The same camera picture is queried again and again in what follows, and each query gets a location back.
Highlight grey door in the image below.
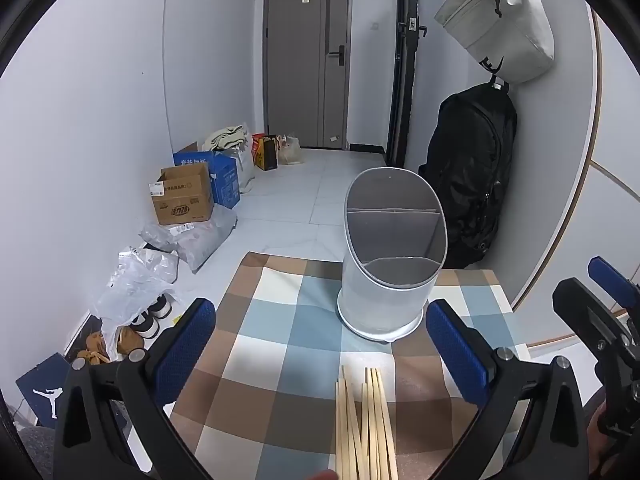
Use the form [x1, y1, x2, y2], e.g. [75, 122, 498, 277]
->
[263, 0, 351, 151]

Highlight white black shoes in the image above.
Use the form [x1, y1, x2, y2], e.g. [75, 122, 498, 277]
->
[132, 295, 173, 336]

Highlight white plastic bag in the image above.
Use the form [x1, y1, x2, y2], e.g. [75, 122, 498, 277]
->
[276, 135, 304, 166]

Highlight black metal framed door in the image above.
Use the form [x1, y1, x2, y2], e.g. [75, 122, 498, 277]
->
[385, 0, 428, 171]

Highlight light grey hanging bag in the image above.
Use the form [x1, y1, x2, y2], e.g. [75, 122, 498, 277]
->
[433, 0, 556, 85]

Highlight brown shoes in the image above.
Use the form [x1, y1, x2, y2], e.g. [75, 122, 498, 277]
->
[75, 327, 143, 363]

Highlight grey mailer bags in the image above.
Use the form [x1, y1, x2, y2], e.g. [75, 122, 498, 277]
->
[140, 205, 238, 273]

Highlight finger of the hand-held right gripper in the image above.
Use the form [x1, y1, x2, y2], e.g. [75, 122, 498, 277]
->
[552, 278, 626, 361]
[587, 256, 640, 311]

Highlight red black paper bag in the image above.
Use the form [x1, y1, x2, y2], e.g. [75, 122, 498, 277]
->
[251, 133, 279, 171]

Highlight dark blue shoe box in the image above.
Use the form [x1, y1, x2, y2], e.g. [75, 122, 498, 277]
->
[15, 352, 71, 428]

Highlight clear plastic bags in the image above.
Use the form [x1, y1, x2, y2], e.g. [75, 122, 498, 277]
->
[92, 247, 181, 346]

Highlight checkered tablecloth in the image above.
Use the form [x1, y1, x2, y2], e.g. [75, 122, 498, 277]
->
[167, 251, 531, 480]

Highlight blue cardboard box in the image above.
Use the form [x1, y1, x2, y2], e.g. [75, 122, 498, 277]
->
[173, 142, 242, 210]

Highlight pile of wooden chopsticks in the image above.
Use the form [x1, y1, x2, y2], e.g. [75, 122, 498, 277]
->
[334, 365, 400, 480]

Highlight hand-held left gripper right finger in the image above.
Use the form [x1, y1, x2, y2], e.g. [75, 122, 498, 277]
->
[425, 299, 591, 480]

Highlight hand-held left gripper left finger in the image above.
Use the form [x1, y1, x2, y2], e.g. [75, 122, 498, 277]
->
[52, 297, 218, 480]

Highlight black backpack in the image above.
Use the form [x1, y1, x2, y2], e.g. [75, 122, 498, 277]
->
[419, 82, 518, 270]

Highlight white oval utensil holder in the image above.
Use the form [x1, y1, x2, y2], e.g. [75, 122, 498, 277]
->
[336, 166, 447, 343]

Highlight brown cardboard box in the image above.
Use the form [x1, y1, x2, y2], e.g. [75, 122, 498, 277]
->
[149, 162, 216, 226]

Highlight beige folded cloth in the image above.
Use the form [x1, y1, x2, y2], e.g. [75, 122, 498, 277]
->
[202, 124, 251, 152]

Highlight white woven sack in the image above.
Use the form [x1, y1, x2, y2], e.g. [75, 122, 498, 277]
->
[220, 140, 256, 193]

